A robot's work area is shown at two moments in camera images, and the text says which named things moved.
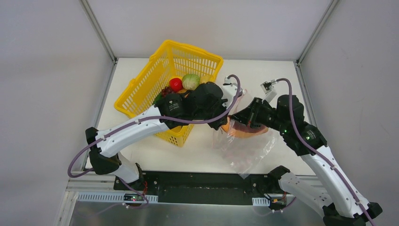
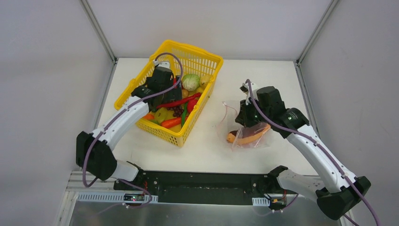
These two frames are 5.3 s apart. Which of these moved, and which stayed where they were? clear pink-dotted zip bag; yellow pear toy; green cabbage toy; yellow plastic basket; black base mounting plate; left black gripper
Moved: clear pink-dotted zip bag; left black gripper
Stayed: yellow pear toy; black base mounting plate; yellow plastic basket; green cabbage toy
